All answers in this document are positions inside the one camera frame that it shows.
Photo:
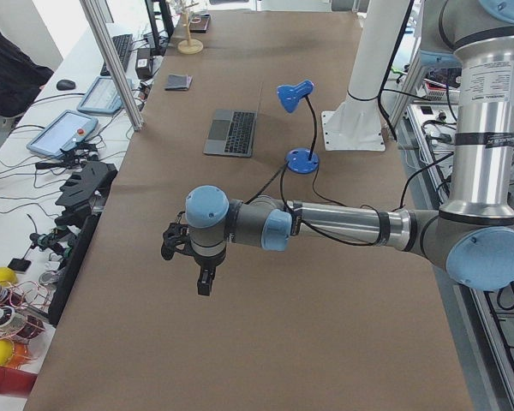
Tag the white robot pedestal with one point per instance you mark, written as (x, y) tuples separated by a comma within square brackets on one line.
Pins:
[(355, 124)]

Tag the black monitor stand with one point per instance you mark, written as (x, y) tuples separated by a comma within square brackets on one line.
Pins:
[(162, 26)]

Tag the black power adapter box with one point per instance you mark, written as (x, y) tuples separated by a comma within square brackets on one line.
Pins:
[(144, 63)]

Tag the aluminium frame post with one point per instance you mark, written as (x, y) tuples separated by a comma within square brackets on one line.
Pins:
[(96, 21)]

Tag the blue desk lamp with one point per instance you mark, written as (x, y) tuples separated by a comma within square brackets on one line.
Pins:
[(302, 157)]

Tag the wooden mug tree stand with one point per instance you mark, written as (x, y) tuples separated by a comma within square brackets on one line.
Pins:
[(188, 46)]

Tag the red cup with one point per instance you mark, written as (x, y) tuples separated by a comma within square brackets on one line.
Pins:
[(16, 383)]

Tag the grey laptop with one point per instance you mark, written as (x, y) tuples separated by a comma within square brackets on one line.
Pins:
[(231, 134)]

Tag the black computer mouse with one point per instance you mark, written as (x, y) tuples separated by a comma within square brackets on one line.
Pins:
[(65, 85)]

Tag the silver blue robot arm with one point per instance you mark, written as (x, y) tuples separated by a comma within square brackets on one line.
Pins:
[(470, 237)]

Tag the black keyboard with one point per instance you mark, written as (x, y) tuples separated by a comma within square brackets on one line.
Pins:
[(122, 45)]

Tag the blue teach pendant near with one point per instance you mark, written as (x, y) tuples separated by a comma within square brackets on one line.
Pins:
[(63, 134)]

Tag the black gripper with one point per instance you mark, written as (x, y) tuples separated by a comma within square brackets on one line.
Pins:
[(207, 265)]

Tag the blue teach pendant far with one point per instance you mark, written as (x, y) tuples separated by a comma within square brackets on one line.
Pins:
[(101, 99)]

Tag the person in black clothing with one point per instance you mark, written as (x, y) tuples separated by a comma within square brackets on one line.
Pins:
[(21, 79)]

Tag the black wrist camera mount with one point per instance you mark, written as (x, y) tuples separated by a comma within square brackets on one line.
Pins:
[(176, 239)]

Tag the black plastic rack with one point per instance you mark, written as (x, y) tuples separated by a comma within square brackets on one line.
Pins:
[(78, 211)]

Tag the blue teach pendant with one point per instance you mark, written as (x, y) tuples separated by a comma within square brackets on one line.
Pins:
[(101, 99), (63, 134)]

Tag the small black square pad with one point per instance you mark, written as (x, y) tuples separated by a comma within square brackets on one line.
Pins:
[(19, 265)]

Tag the yellow ball upper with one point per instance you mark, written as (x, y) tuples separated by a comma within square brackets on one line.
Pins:
[(8, 277)]

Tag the grey folded cloth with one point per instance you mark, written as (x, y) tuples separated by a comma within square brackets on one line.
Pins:
[(177, 82)]

